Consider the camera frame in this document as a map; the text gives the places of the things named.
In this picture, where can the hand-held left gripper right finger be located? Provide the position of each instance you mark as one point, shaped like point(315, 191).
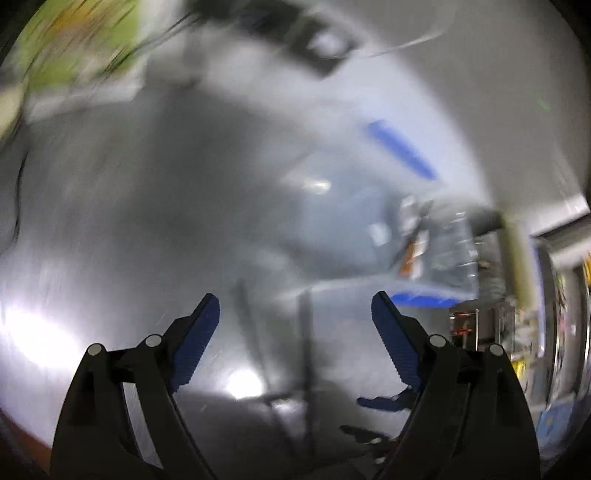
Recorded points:
point(397, 341)

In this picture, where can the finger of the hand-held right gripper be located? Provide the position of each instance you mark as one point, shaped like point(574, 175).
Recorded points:
point(364, 434)
point(383, 402)

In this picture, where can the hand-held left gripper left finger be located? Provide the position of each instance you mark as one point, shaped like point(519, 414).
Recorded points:
point(196, 341)

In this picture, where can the stainless steel appliance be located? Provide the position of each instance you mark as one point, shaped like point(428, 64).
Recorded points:
point(561, 323)

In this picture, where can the green and white printed bag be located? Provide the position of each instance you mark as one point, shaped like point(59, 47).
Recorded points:
point(69, 41)

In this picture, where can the black wall socket plate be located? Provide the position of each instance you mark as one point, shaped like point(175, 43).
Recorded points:
point(318, 41)

